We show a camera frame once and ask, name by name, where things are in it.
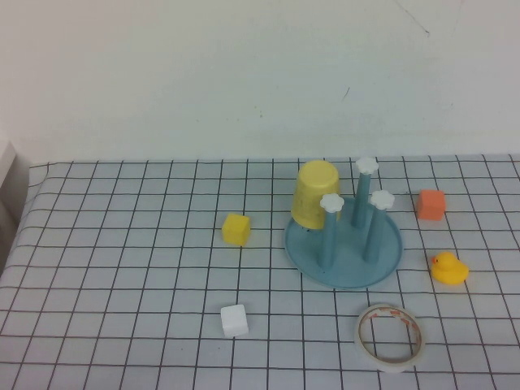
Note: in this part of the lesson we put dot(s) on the yellow plastic cup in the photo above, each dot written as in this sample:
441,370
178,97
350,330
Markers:
313,195

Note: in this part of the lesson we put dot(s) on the blue cup stand white caps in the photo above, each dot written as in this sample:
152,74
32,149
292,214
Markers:
382,243

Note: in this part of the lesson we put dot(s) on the yellow foam cube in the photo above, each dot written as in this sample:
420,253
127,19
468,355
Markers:
235,230

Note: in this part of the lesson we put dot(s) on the white foam cube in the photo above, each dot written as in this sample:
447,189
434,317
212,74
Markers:
234,321

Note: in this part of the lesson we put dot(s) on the orange foam cube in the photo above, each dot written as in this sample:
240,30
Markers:
430,205

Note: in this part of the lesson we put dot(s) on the white tape roll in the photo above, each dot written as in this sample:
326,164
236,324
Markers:
359,341

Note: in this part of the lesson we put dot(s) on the yellow rubber duck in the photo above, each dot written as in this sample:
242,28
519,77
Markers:
449,270

